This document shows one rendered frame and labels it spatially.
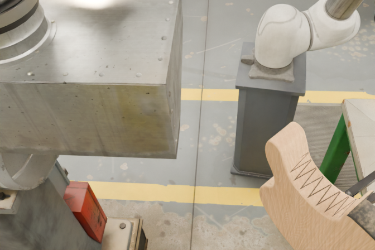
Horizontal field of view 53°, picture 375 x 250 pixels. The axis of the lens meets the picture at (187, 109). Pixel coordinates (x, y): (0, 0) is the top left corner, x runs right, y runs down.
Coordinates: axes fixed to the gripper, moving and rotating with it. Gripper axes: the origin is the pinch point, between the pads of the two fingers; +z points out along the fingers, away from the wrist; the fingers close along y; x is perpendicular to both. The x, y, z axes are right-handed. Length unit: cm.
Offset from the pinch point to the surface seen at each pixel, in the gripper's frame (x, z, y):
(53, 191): -35, 44, 64
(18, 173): 10, 37, 43
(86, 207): -60, 43, 65
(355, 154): -33.7, -28.3, 15.3
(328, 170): -66, -32, 22
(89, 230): -70, 49, 62
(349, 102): -36, -41, 28
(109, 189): -121, 40, 97
